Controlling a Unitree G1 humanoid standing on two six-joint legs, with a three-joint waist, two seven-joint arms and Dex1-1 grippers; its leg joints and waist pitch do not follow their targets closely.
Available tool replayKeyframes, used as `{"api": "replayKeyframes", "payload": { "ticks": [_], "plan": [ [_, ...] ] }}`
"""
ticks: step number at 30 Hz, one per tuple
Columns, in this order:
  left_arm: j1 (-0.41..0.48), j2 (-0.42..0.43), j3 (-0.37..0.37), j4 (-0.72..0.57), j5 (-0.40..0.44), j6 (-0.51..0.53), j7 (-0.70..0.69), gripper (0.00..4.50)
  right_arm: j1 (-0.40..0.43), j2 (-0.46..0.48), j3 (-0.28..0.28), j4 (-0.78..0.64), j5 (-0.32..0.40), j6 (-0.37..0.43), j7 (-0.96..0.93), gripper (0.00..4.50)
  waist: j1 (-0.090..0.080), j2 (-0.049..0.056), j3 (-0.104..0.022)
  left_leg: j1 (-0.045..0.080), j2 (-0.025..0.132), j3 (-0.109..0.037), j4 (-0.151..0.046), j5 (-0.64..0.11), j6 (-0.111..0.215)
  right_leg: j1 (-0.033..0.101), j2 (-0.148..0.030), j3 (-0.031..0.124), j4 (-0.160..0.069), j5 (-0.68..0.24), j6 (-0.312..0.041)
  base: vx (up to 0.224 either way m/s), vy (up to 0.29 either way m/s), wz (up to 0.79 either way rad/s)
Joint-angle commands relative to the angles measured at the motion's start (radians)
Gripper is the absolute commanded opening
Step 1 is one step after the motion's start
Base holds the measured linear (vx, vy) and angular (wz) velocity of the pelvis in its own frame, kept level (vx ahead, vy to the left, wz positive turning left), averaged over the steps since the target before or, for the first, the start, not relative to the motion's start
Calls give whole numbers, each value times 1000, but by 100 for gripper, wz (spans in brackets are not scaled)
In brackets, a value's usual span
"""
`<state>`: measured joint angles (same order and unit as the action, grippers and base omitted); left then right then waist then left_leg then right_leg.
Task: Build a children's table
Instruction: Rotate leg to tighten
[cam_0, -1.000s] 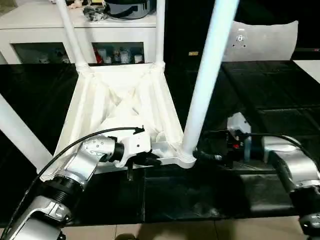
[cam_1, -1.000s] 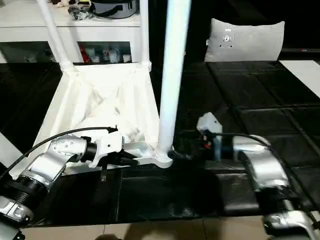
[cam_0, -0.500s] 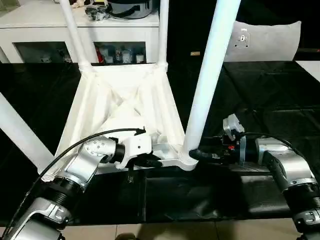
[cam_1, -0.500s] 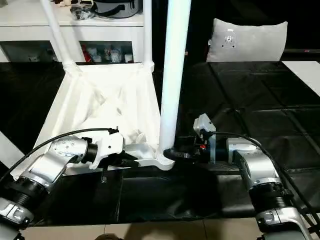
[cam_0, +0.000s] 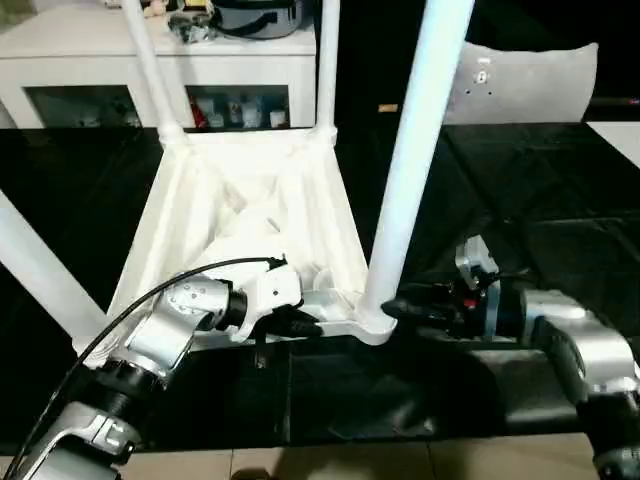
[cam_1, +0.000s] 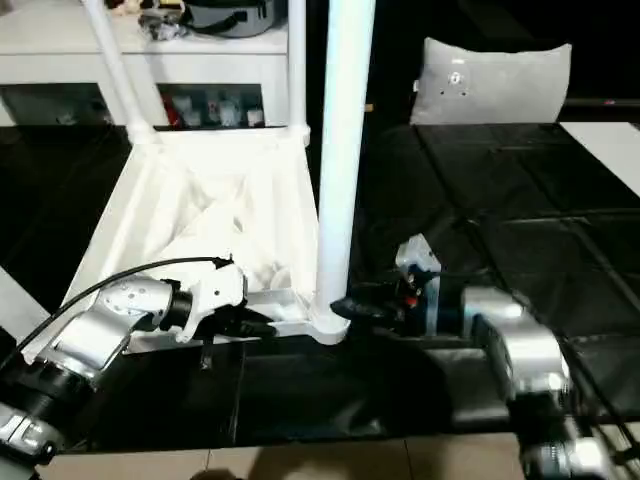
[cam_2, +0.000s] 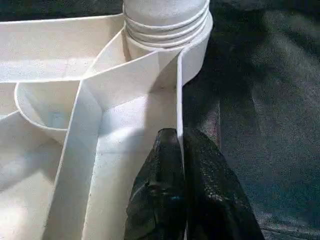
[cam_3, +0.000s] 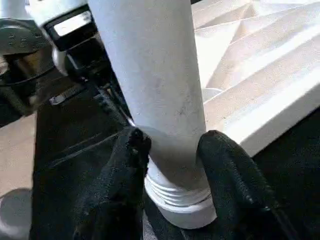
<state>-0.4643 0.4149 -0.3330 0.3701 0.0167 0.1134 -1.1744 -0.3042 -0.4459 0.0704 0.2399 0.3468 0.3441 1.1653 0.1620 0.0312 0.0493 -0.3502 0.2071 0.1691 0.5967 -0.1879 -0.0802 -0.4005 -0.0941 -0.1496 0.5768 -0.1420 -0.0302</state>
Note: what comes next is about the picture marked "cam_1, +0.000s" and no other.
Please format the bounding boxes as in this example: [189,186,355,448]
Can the white plastic table top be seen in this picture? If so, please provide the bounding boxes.
[20,125,353,353]

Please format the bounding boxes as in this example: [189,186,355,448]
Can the black work mat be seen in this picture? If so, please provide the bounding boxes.
[0,120,640,451]

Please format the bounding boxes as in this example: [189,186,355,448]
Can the grey pillow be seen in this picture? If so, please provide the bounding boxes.
[410,38,574,127]

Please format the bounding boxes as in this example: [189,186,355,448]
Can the white flat board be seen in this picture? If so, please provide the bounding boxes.
[560,120,640,196]

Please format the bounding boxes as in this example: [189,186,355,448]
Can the grey black bag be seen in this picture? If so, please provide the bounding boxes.
[140,0,286,39]

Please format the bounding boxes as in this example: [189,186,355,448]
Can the white cabinet with glass doors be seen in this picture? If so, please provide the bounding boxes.
[0,0,291,129]

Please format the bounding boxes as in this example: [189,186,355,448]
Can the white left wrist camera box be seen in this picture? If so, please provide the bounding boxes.
[180,262,249,343]

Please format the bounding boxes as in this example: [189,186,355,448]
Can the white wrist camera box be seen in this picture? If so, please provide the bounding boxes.
[395,234,443,336]
[180,262,249,343]

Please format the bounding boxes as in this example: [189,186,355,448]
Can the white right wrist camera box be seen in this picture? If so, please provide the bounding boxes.
[395,234,443,336]

